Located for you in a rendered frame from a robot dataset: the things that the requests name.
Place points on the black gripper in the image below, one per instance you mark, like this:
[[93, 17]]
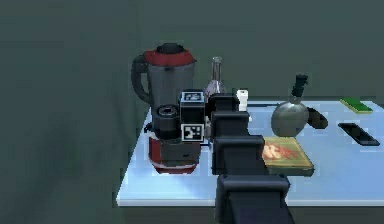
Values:
[[167, 124]]

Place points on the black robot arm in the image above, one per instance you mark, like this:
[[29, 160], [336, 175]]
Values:
[[240, 160]]

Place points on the red and black blender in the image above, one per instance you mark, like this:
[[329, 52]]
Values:
[[168, 76]]

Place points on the clear glass bottle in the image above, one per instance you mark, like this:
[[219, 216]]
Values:
[[215, 82]]

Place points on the white salt shaker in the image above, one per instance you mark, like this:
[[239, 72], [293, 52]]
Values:
[[242, 99]]

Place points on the pale blue table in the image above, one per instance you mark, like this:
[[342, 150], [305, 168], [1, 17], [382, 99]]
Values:
[[333, 173]]

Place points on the green and yellow sponge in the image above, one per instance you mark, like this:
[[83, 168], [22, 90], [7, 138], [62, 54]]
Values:
[[356, 106]]

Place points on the black phone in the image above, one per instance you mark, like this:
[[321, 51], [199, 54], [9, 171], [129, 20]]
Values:
[[358, 134]]

